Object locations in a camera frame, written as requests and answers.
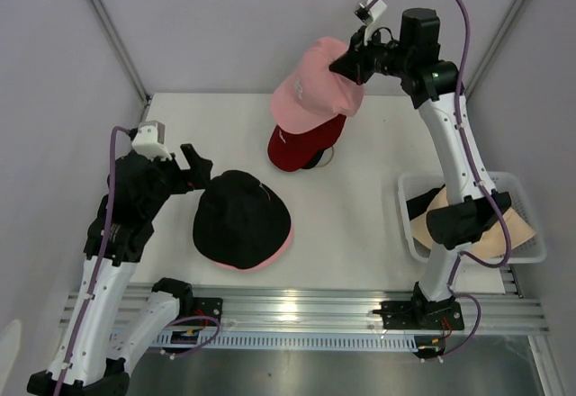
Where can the gold wire hat stand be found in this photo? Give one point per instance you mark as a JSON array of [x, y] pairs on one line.
[[326, 157]]

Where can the black cap in basket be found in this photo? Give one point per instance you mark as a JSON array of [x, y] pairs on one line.
[[422, 203]]

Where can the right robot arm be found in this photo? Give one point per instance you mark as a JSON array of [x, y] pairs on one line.
[[474, 204]]

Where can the black hat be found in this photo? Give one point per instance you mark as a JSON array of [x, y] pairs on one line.
[[240, 221]]

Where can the frame post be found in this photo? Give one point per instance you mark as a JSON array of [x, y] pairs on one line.
[[506, 26], [119, 49]]

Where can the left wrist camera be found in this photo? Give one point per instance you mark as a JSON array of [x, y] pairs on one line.
[[149, 141]]

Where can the right frame post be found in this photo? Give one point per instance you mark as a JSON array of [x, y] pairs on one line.
[[506, 26]]

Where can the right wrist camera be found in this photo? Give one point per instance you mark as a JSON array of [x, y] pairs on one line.
[[369, 13]]

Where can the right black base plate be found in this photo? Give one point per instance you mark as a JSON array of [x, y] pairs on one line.
[[418, 315]]

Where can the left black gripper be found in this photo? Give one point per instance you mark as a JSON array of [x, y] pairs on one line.
[[188, 179]]

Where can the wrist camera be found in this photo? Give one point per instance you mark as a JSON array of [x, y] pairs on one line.
[[369, 13], [149, 141]]

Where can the white plastic basket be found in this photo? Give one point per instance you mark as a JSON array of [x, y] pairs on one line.
[[411, 185]]

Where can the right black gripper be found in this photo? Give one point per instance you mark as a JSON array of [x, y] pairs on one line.
[[352, 64]]

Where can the light pink hat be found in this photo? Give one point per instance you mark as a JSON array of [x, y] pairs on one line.
[[313, 95]]

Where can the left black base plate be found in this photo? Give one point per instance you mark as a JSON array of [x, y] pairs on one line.
[[204, 312]]

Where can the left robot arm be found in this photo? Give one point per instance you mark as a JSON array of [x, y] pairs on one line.
[[91, 360]]

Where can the white slotted cable duct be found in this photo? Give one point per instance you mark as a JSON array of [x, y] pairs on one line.
[[186, 339]]

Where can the left frame post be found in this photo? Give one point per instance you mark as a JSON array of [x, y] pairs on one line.
[[119, 49]]

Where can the beige bucket hat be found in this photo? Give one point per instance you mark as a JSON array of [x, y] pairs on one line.
[[492, 242]]

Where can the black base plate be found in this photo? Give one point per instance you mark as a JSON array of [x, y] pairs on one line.
[[204, 312], [418, 315]]

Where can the red baseball cap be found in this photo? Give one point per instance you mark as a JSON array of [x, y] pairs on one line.
[[291, 152]]

